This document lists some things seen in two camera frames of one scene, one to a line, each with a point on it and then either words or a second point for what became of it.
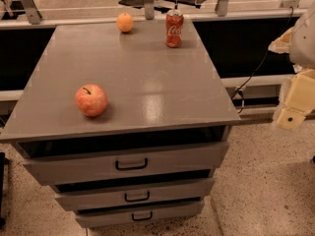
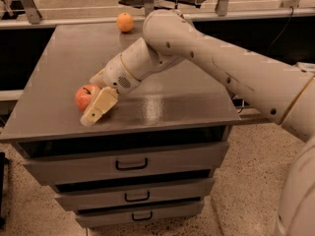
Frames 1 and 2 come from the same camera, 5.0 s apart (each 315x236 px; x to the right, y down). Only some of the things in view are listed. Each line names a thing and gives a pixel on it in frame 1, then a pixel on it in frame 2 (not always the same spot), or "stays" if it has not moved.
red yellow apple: x=91 y=99 stays
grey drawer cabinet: x=150 y=158 stays
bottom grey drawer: x=138 y=213 stays
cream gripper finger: x=299 y=100 to x=115 y=75
